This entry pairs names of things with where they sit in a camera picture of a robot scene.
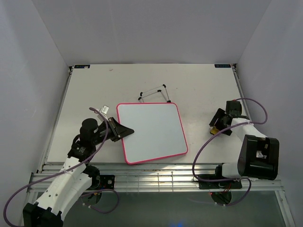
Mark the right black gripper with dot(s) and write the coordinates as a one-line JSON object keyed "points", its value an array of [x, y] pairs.
{"points": [[219, 114]]}

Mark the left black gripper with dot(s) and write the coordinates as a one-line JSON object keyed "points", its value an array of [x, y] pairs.
{"points": [[119, 130]]}

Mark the yellow bone-shaped eraser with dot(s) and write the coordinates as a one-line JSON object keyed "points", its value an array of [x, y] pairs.
{"points": [[214, 130]]}

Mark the pink framed whiteboard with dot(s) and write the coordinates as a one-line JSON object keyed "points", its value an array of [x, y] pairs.
{"points": [[158, 131]]}

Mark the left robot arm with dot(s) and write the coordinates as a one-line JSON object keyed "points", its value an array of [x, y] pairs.
{"points": [[76, 174]]}

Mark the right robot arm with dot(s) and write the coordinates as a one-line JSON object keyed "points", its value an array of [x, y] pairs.
{"points": [[259, 154]]}

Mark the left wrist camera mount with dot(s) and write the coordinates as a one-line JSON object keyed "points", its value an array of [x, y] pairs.
{"points": [[103, 111]]}

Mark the aluminium frame rail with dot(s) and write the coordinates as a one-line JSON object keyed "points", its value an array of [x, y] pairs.
{"points": [[152, 178]]}

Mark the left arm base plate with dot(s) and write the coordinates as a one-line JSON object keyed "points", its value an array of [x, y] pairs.
{"points": [[105, 182]]}

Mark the wire whiteboard stand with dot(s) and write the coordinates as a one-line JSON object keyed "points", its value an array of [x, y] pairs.
{"points": [[160, 89]]}

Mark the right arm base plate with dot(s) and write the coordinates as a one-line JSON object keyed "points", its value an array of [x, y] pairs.
{"points": [[229, 184]]}

